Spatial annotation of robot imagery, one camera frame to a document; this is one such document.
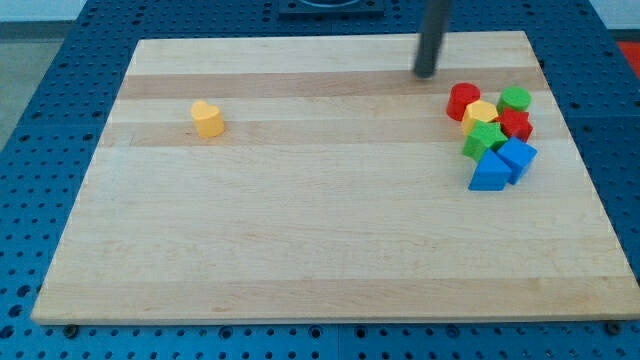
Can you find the yellow heart block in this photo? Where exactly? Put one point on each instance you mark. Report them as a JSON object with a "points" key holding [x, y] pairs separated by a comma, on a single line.
{"points": [[208, 119]]}

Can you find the wooden board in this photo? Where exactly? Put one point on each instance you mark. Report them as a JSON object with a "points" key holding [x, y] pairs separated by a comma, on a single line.
{"points": [[337, 193]]}

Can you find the red cylinder block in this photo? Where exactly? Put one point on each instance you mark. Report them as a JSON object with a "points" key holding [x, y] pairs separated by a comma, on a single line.
{"points": [[461, 95]]}

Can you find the green star block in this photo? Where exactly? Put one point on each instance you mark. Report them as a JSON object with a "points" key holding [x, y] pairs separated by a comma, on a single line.
{"points": [[483, 137]]}

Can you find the blue triangle block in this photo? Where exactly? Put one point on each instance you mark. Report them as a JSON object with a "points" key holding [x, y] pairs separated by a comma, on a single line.
{"points": [[490, 174]]}

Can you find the yellow hexagon block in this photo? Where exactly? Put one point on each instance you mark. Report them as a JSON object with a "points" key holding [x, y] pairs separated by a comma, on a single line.
{"points": [[478, 110]]}

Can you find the blue cube block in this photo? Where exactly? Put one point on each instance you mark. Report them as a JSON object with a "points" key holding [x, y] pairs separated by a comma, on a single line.
{"points": [[518, 156]]}

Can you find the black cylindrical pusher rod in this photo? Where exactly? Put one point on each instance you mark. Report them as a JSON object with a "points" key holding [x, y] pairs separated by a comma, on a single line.
{"points": [[435, 21]]}

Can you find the red star block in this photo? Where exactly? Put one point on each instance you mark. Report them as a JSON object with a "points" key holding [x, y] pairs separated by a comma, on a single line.
{"points": [[515, 124]]}

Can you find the green cylinder block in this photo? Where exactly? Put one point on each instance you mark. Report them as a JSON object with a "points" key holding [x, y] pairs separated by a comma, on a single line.
{"points": [[515, 98]]}

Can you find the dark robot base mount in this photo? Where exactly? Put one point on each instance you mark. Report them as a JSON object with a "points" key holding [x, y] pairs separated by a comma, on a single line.
{"points": [[291, 8]]}

